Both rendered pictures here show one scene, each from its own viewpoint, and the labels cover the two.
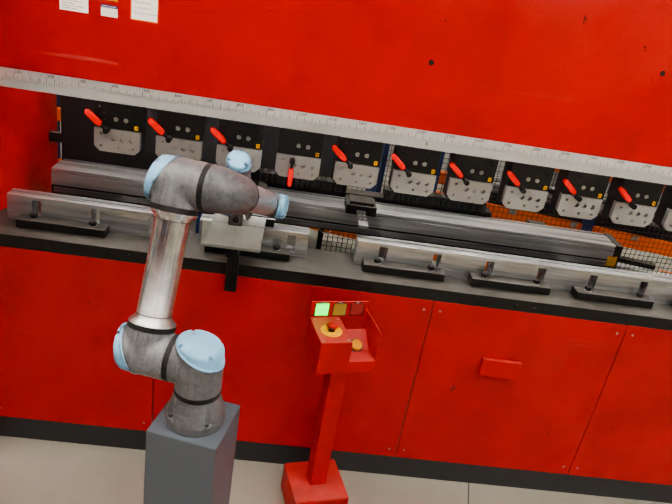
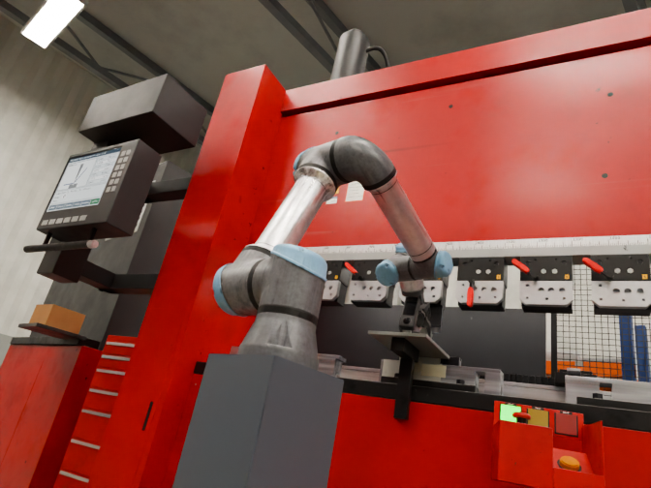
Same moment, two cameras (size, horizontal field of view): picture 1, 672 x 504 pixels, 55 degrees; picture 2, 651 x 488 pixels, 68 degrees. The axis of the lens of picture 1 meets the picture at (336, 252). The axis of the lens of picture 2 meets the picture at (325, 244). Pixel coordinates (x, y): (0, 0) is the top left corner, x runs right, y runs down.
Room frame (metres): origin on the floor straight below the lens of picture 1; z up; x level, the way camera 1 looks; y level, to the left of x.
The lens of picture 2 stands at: (0.60, -0.30, 0.65)
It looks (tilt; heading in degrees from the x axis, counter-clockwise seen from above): 23 degrees up; 37
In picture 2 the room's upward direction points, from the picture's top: 11 degrees clockwise
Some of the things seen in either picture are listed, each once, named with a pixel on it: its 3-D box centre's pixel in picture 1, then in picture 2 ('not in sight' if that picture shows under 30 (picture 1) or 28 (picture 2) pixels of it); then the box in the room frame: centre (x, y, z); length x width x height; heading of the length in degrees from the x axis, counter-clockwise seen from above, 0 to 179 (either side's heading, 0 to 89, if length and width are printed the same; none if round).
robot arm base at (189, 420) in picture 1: (196, 401); (282, 340); (1.29, 0.28, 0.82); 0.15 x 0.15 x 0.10
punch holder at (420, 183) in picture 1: (413, 168); (620, 284); (2.17, -0.22, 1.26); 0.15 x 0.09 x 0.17; 96
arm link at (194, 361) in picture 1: (197, 362); (293, 282); (1.29, 0.29, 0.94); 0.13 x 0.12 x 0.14; 83
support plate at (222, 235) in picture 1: (236, 231); (410, 345); (1.97, 0.34, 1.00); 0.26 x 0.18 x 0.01; 6
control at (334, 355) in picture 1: (342, 336); (542, 444); (1.83, -0.07, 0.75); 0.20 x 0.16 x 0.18; 110
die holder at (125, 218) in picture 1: (83, 212); (283, 364); (2.06, 0.90, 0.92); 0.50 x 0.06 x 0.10; 96
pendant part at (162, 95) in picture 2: not in sight; (117, 183); (1.52, 1.56, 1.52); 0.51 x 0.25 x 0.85; 94
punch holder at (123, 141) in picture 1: (120, 125); (326, 283); (2.07, 0.78, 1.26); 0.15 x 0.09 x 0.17; 96
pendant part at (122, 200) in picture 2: not in sight; (98, 193); (1.43, 1.50, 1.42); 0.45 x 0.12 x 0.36; 94
